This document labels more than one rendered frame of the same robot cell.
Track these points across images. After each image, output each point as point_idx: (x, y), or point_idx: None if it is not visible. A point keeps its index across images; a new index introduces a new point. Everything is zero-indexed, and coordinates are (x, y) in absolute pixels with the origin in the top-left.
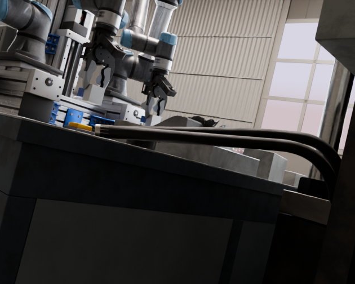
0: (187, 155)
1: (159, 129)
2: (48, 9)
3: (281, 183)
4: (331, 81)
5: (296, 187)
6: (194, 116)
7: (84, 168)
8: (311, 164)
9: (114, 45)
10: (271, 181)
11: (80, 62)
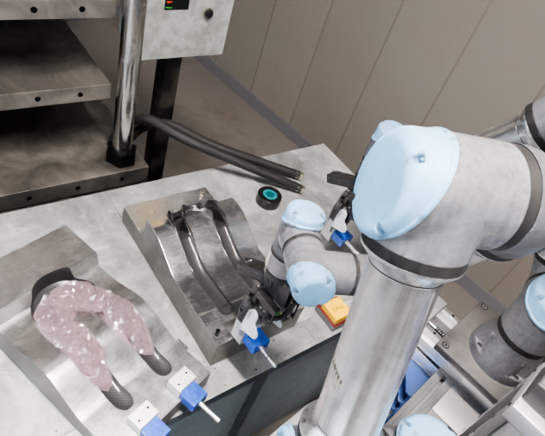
0: None
1: (266, 159)
2: (537, 278)
3: (121, 188)
4: (139, 74)
5: (89, 195)
6: (221, 205)
7: None
8: (131, 141)
9: (342, 172)
10: (140, 183)
11: (478, 427)
